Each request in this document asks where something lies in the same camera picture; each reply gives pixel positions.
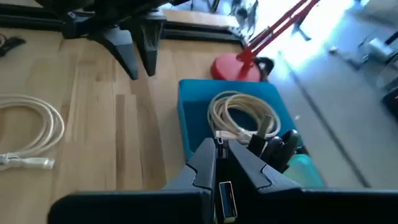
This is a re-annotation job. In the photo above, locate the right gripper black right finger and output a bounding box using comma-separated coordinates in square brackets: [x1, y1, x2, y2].
[228, 139, 398, 224]

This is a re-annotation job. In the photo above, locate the beige HDMI cable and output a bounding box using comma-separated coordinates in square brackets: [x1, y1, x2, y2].
[0, 95, 65, 170]

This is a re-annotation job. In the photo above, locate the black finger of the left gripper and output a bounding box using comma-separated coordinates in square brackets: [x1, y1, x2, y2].
[90, 26, 140, 81]
[132, 11, 168, 77]

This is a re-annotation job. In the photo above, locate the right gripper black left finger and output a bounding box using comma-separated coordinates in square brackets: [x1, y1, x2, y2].
[48, 138, 217, 224]

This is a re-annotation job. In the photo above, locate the blue plastic bin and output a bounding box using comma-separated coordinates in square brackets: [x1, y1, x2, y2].
[177, 79, 304, 162]

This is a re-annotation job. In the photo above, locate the red desk lamp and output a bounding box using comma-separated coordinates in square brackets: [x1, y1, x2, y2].
[210, 0, 321, 83]

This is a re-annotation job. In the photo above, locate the small black cable bundle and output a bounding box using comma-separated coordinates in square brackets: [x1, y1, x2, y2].
[214, 114, 303, 224]

